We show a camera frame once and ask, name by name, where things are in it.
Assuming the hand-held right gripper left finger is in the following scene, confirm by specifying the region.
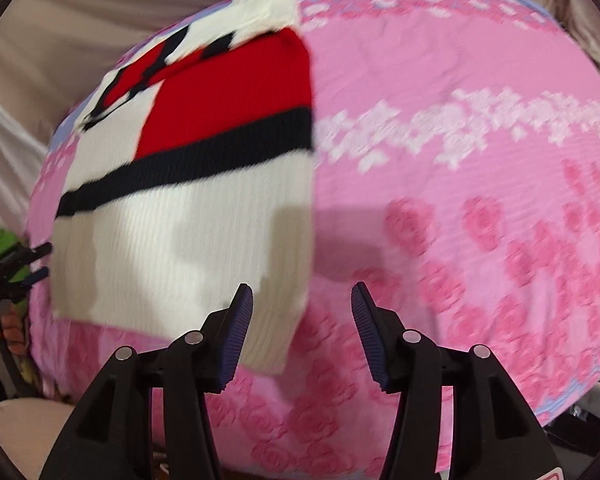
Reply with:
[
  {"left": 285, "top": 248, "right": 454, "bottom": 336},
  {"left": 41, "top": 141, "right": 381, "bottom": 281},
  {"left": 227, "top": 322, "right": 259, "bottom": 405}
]
[{"left": 39, "top": 283, "right": 254, "bottom": 480}]

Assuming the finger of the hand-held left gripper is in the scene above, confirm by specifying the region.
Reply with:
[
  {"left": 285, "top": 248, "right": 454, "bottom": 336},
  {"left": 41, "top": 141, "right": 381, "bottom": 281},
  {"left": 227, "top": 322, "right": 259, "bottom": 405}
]
[
  {"left": 6, "top": 242, "right": 53, "bottom": 267},
  {"left": 10, "top": 267, "right": 50, "bottom": 292}
]

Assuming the green cloth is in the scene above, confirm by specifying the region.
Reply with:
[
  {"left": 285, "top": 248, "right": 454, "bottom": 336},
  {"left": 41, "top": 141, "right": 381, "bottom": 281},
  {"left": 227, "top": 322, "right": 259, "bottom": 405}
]
[{"left": 0, "top": 227, "right": 32, "bottom": 281}]

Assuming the pink floral blanket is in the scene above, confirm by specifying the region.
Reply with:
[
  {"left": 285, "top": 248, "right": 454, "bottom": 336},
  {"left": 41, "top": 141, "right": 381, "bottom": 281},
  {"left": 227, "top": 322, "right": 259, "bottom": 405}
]
[{"left": 24, "top": 0, "right": 600, "bottom": 480}]

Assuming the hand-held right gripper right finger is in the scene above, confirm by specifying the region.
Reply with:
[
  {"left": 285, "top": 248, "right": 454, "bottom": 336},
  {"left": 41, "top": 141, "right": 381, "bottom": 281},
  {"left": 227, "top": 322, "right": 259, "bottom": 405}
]
[{"left": 350, "top": 281, "right": 555, "bottom": 480}]

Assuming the red white navy knit sweater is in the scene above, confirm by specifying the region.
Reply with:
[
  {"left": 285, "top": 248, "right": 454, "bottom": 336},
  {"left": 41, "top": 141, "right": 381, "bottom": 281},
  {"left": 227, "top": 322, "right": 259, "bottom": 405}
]
[{"left": 51, "top": 0, "right": 315, "bottom": 377}]

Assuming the person's left hand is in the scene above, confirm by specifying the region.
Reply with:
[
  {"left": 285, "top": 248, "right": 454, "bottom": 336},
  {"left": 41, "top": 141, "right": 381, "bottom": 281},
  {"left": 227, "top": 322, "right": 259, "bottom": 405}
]
[{"left": 0, "top": 310, "right": 27, "bottom": 377}]

